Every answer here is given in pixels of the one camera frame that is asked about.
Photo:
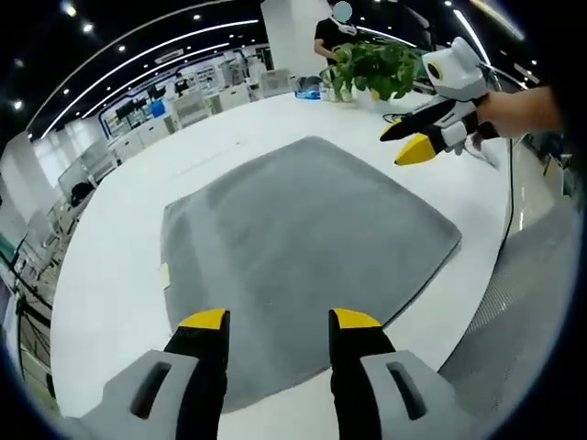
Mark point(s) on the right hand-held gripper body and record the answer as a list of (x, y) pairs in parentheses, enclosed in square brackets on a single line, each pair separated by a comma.
[(456, 73)]

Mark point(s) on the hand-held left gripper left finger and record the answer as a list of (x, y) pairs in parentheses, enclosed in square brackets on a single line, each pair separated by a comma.
[(183, 394)]

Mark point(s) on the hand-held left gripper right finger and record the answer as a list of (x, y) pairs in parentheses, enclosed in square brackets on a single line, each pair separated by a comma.
[(367, 394)]

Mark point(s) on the grey towel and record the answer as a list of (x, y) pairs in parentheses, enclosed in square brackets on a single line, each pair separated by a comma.
[(298, 220)]

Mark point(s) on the person's right hand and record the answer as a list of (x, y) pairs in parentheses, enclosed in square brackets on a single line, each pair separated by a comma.
[(497, 114)]

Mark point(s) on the green potted plant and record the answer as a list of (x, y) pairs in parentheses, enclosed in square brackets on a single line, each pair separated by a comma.
[(371, 64)]

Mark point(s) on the blue tissue packet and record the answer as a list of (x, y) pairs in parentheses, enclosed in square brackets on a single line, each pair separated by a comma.
[(308, 95)]

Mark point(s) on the white office chair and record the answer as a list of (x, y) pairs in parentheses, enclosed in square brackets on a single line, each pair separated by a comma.
[(277, 82), (189, 112)]

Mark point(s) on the grey mesh chair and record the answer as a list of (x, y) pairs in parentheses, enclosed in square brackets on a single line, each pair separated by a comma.
[(513, 298)]

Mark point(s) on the black bag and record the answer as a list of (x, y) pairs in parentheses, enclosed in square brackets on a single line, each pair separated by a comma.
[(81, 192)]

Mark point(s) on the blue bin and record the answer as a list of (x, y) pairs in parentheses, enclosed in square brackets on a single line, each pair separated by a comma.
[(158, 107)]

